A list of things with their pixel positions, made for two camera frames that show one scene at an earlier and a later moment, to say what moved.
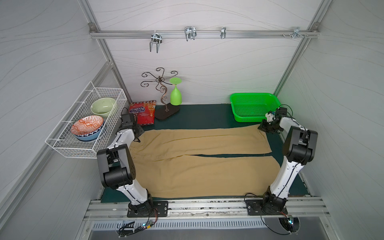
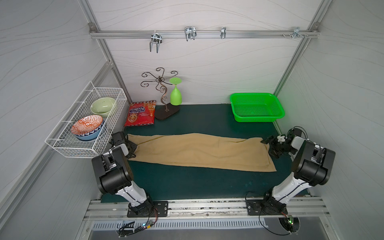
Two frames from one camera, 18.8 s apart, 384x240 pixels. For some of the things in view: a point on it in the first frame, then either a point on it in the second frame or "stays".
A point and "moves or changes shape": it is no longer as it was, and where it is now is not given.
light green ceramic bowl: x=102 y=106 stays
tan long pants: x=172 y=162 moves or changes shape
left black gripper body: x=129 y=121 -> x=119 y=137
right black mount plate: x=254 y=208 stays
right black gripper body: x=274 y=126 -> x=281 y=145
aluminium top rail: x=120 y=34 stays
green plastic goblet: x=175 y=95 stays
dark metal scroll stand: x=164 y=111 stays
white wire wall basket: x=89 y=125 stays
